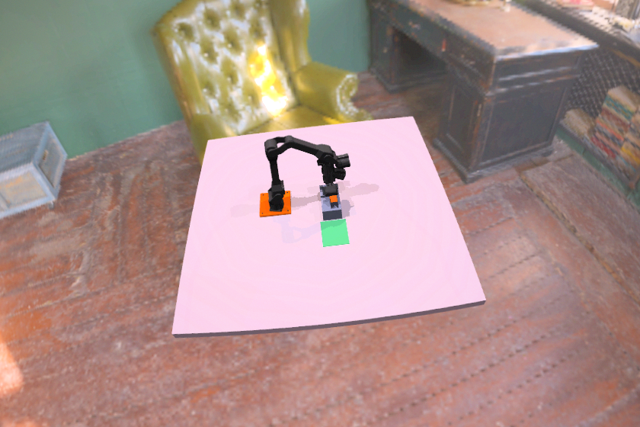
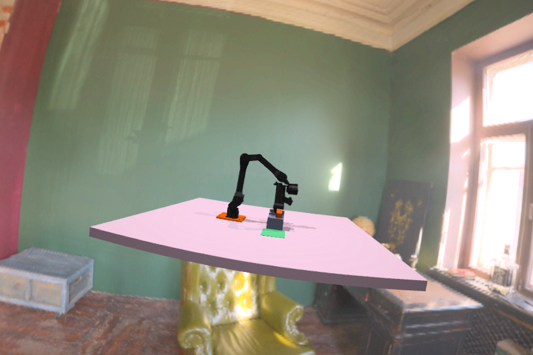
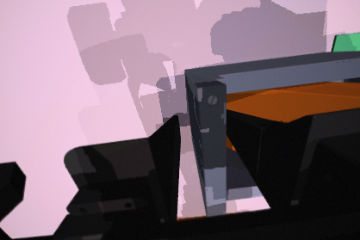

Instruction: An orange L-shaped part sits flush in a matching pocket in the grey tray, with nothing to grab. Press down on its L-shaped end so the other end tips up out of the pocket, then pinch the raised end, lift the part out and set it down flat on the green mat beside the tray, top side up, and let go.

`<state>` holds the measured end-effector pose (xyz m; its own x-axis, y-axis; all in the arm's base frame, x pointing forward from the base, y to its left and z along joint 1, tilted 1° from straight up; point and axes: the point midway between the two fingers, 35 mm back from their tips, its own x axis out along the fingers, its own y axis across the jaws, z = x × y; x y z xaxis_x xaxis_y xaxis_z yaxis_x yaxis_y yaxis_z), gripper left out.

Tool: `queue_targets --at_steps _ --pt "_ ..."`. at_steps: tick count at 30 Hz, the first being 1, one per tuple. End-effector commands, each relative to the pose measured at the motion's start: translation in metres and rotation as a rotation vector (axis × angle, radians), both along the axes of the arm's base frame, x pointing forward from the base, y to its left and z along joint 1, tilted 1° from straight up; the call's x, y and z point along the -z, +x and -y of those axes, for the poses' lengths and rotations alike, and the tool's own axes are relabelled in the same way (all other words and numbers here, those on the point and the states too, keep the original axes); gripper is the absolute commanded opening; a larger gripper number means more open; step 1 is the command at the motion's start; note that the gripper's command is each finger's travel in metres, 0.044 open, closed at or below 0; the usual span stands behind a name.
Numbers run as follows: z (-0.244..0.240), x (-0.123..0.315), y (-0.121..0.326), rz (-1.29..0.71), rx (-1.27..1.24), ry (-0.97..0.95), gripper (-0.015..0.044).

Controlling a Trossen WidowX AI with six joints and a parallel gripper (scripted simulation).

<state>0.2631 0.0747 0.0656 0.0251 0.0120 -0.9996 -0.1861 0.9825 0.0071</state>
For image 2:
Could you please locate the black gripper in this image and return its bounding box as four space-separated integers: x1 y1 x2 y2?
273 193 285 217

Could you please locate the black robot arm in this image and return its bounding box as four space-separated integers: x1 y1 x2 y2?
225 153 298 219

